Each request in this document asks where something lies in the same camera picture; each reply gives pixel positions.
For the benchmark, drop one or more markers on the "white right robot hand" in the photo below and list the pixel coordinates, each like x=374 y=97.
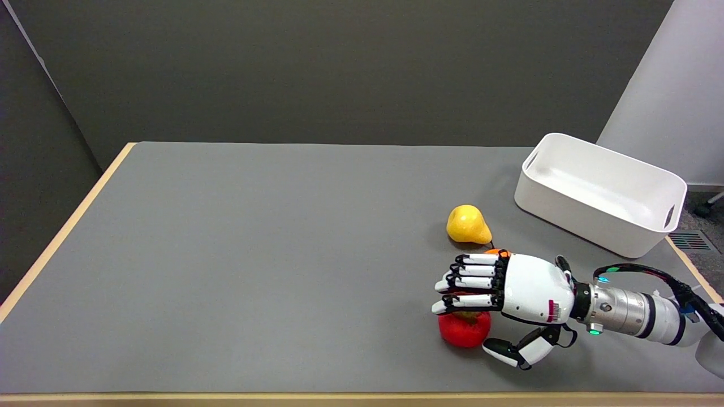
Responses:
x=526 y=291

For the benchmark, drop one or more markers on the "red tomato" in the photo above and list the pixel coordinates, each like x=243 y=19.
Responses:
x=464 y=329

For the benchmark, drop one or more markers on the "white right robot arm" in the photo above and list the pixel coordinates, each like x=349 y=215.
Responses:
x=639 y=314

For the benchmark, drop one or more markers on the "orange mango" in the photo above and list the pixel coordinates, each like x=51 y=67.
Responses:
x=498 y=252

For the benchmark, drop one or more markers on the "yellow pear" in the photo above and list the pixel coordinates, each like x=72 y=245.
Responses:
x=467 y=225

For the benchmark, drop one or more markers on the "white plastic bin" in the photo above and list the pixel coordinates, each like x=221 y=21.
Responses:
x=600 y=195

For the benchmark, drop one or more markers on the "floor vent grille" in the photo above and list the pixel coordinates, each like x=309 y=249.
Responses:
x=690 y=241

